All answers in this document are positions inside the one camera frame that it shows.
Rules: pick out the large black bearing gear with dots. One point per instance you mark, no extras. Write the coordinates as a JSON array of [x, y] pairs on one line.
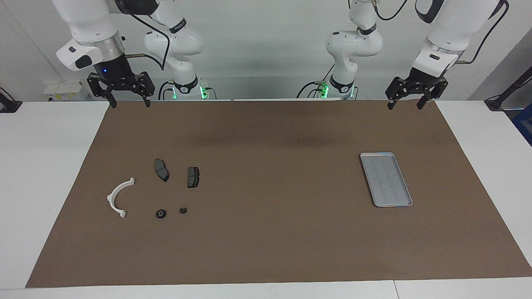
[[158, 214]]

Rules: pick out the black camera stand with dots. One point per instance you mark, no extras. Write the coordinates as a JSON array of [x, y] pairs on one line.
[[496, 101]]

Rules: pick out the rectangular dark grey brake pad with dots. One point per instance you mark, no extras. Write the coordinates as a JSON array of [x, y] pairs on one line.
[[193, 177]]

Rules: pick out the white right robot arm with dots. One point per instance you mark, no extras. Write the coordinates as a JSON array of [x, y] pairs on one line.
[[89, 20]]

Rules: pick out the curved dark grey brake pad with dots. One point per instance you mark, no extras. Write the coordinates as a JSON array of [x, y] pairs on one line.
[[160, 168]]

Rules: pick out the blue crate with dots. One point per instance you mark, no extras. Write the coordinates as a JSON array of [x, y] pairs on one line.
[[524, 124]]

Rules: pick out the white curved plastic bracket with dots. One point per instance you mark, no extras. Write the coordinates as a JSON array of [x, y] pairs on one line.
[[111, 198]]

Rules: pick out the silver metal tray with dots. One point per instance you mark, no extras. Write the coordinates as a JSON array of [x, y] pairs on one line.
[[386, 182]]

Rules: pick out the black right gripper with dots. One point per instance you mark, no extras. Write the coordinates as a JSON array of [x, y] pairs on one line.
[[114, 72]]

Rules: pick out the brown table mat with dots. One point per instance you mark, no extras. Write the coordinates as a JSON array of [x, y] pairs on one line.
[[266, 232]]

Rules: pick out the black clamp mount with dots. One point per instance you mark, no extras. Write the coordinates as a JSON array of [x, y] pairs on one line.
[[10, 106]]

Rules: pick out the white wall socket box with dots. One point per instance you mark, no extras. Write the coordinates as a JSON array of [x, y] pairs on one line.
[[62, 89]]

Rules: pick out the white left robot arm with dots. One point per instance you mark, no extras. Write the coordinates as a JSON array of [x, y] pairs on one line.
[[453, 25]]

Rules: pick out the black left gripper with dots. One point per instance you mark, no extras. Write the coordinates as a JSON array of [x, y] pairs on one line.
[[424, 81]]

